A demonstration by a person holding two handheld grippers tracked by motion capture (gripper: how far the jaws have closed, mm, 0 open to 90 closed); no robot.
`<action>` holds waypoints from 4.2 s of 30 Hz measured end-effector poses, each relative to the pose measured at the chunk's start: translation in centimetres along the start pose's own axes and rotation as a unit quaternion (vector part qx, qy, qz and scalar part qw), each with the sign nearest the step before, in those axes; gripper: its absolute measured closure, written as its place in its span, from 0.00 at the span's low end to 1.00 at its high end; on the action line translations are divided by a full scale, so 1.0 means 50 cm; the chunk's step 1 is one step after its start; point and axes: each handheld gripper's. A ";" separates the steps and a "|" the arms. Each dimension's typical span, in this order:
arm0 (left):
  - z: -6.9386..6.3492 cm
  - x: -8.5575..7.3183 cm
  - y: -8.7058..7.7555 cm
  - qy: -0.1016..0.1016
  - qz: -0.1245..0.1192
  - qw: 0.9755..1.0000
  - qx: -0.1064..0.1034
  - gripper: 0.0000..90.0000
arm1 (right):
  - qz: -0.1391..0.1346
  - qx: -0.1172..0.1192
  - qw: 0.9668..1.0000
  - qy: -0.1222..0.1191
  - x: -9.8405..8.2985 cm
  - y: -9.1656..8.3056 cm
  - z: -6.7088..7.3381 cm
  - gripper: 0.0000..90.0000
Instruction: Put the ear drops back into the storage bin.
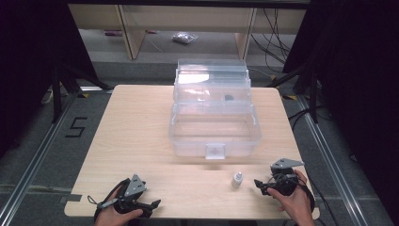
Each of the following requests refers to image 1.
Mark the person's left hand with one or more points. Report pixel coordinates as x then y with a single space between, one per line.
113 217

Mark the wooden shelf unit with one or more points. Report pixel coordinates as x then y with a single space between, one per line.
188 25

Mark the aluminium floor rail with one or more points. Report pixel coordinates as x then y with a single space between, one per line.
332 160
34 157

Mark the person's right hand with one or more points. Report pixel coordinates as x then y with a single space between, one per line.
295 204

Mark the small white dropper bottle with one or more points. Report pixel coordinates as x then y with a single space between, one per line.
237 180

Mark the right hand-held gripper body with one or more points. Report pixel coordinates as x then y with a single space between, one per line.
284 175

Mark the black metal stand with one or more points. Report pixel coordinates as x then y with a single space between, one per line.
307 91
62 91

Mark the clear plastic storage box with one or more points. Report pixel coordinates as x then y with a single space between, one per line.
215 125

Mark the small dark object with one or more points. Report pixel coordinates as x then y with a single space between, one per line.
229 97

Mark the clear plastic bag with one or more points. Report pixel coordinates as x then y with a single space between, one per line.
184 37

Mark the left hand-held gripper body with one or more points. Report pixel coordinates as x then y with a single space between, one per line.
135 187

